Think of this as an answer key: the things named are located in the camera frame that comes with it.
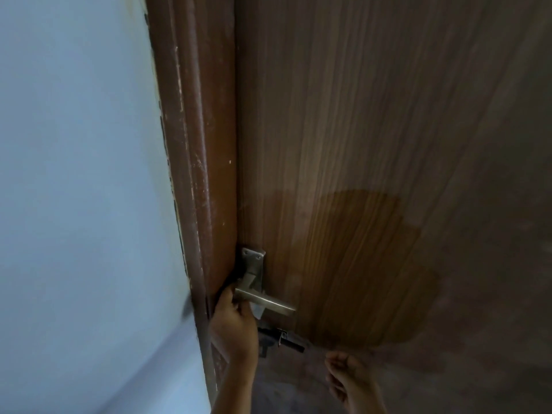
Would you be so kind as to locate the person's left forearm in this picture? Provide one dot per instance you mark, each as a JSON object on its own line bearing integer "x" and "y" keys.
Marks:
{"x": 233, "y": 390}

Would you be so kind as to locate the black door bolt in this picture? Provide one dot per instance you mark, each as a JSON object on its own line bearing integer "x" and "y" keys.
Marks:
{"x": 290, "y": 341}

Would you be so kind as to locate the person's right fingers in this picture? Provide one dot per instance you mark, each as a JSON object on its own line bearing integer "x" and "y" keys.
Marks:
{"x": 338, "y": 370}

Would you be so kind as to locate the person's left fingers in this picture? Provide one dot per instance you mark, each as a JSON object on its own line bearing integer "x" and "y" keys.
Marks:
{"x": 228, "y": 299}

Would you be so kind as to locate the person's right forearm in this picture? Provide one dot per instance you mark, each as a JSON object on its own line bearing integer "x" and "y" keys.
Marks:
{"x": 368, "y": 407}

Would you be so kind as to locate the person's right hand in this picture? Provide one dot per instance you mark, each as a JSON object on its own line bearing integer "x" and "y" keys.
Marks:
{"x": 351, "y": 379}

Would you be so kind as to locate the person's left hand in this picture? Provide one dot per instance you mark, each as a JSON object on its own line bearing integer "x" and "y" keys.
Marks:
{"x": 233, "y": 331}

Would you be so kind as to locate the brown wooden door frame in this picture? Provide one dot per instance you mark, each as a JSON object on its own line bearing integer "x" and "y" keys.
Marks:
{"x": 198, "y": 124}

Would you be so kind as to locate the brown wooden door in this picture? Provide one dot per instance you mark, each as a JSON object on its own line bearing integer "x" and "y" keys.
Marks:
{"x": 366, "y": 124}

